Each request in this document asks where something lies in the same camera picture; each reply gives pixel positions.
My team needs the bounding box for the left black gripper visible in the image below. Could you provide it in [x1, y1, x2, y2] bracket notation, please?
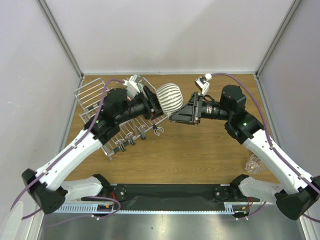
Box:
[115, 85, 175, 125]

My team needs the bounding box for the grey striped round mug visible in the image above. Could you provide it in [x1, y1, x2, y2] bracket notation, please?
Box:
[156, 83, 184, 116]

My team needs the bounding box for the clear faceted glass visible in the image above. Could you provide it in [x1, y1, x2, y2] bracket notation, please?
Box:
[245, 153, 268, 175]

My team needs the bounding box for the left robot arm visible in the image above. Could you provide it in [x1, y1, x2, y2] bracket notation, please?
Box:
[21, 86, 164, 214]

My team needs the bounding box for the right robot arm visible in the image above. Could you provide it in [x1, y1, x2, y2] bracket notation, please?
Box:
[169, 85, 320, 220]

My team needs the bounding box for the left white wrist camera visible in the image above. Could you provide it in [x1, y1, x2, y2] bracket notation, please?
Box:
[123, 74, 146, 100]

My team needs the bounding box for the silver wire dish rack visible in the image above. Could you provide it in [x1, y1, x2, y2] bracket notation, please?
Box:
[74, 77, 168, 160]

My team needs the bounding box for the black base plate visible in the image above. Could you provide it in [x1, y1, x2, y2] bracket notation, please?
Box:
[111, 184, 243, 210]

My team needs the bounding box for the white cable duct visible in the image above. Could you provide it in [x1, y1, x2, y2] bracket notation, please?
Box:
[55, 202, 248, 215]

